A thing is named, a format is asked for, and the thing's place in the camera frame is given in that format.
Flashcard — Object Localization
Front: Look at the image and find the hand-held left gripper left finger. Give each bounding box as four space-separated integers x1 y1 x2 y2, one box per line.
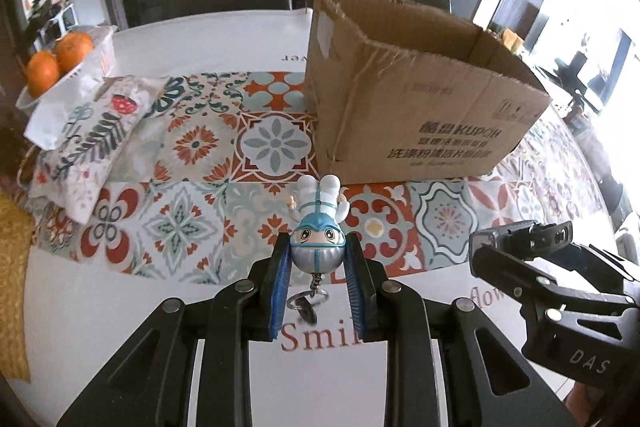
56 233 297 427

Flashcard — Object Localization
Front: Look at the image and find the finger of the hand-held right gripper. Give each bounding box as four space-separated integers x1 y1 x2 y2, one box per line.
469 243 637 324
565 239 640 297

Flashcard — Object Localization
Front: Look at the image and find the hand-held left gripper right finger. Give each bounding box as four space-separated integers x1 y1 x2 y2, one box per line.
345 233 567 427

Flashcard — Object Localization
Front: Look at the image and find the blue white figurine keychain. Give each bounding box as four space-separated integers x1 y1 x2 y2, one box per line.
286 174 351 324

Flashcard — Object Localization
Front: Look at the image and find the brown cardboard box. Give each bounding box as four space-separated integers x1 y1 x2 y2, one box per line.
303 0 552 186

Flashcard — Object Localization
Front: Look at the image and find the person's right forearm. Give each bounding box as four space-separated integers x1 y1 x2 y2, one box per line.
565 381 640 427

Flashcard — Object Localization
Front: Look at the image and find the patterned table runner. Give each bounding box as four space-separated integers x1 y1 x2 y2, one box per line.
27 69 618 280

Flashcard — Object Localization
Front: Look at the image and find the floral fabric pouch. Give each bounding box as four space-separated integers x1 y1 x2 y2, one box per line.
29 74 187 224

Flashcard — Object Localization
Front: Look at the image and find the yellow woven placemat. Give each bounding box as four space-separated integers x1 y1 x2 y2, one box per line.
0 196 37 381

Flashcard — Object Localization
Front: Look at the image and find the brown woven coaster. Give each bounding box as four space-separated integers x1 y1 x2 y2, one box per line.
15 152 38 188

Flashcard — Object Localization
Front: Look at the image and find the white fruit basket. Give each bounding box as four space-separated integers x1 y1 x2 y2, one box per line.
15 25 119 110

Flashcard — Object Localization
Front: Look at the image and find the pile of oranges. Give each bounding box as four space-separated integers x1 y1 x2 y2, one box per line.
26 32 95 99

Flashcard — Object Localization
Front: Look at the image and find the white shoe rack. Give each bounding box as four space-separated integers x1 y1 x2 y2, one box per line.
25 2 79 48

